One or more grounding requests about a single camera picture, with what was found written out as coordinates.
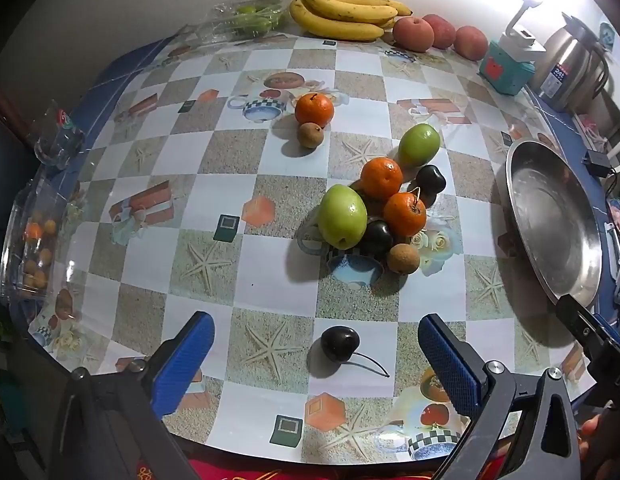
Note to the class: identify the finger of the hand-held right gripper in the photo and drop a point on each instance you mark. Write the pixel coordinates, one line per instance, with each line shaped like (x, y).
(579, 322)

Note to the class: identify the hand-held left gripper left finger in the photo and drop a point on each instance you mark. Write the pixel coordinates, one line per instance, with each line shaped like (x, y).
(185, 360)

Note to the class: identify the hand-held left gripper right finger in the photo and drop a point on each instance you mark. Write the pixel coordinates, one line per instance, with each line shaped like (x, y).
(447, 365)

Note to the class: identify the stainless steel basin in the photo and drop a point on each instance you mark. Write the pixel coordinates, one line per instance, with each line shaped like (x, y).
(554, 220)

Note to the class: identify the dark cherry with stem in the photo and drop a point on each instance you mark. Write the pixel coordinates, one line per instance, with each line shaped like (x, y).
(340, 342)

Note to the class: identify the brown longan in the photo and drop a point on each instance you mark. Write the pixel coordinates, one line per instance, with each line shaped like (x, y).
(403, 258)
(310, 135)

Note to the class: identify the dark plum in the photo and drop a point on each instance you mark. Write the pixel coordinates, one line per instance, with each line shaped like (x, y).
(377, 237)
(429, 180)

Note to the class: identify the orange with long stem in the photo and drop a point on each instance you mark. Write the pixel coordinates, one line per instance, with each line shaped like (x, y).
(404, 215)

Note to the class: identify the large green jujube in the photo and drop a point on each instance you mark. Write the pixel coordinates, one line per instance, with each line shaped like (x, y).
(342, 215)

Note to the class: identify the stemless orange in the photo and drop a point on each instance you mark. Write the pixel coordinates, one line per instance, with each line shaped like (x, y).
(382, 177)

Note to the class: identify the long green mango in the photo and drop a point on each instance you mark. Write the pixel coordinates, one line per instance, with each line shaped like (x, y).
(418, 145)

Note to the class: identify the orange with short stem nub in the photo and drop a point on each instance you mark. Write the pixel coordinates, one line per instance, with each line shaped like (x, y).
(315, 110)

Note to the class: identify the person's right hand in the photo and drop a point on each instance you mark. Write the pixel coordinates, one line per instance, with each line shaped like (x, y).
(589, 430)

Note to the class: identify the red patterned cloth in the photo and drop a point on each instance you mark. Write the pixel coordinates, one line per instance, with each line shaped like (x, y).
(290, 470)

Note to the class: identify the black charger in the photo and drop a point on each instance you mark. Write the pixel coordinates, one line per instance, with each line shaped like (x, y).
(597, 162)

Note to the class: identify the clear box of kumquats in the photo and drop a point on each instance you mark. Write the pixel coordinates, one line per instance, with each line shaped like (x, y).
(32, 245)

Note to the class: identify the checkered printed tablecloth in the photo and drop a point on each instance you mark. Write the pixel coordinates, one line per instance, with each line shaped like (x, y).
(215, 160)

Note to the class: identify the glass mug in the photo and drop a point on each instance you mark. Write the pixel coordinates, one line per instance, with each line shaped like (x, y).
(57, 137)

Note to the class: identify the stainless steel thermos jug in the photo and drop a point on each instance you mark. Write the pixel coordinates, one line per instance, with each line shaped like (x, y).
(569, 65)

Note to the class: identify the teal box with red label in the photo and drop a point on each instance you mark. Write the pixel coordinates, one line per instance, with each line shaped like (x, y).
(504, 70)

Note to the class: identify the red apple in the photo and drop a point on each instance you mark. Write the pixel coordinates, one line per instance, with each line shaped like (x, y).
(470, 42)
(443, 29)

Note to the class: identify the white desk lamp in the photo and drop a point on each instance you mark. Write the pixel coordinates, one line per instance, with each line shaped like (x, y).
(525, 4)

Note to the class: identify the peach nearest bananas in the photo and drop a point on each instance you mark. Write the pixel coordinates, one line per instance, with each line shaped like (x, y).
(413, 34)

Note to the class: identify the clear bag of green fruit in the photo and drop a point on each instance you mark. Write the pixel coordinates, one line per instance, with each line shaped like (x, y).
(245, 17)

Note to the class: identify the yellow banana bunch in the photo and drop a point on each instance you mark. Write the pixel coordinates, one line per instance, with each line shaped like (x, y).
(340, 27)

